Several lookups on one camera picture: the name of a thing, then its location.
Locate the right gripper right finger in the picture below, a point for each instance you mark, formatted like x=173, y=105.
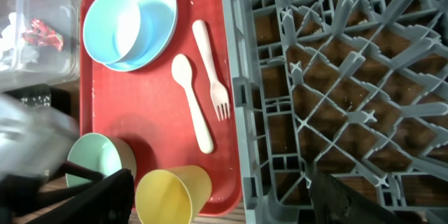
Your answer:
x=331, y=198

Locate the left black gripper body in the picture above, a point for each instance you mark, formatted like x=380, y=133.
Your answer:
x=21, y=195

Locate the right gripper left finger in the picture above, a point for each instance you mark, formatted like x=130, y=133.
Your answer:
x=109, y=201

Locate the yellow plastic cup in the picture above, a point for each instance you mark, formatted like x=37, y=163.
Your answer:
x=172, y=196

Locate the red snack wrapper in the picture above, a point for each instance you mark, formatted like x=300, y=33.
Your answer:
x=40, y=34

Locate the light blue bowl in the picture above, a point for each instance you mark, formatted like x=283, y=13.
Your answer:
x=111, y=31

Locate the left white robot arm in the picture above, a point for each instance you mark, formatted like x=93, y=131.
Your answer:
x=35, y=143

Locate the black food waste tray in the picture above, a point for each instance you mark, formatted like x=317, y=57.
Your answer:
x=43, y=95

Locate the grey dishwasher rack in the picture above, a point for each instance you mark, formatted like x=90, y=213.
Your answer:
x=356, y=89

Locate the clear plastic waste bin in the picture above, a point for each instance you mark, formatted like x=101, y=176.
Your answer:
x=52, y=67

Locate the mint green bowl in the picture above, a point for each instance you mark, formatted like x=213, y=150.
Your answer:
x=103, y=154

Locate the red serving tray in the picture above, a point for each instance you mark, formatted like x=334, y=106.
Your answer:
x=148, y=109

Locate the crumpled white paper napkin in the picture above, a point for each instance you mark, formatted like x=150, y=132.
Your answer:
x=15, y=53

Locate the white plastic spoon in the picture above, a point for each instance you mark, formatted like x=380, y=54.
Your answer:
x=182, y=73

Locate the white plastic fork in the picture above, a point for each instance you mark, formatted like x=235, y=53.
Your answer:
x=218, y=92

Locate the light blue plate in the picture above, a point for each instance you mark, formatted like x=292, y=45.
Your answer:
x=157, y=25

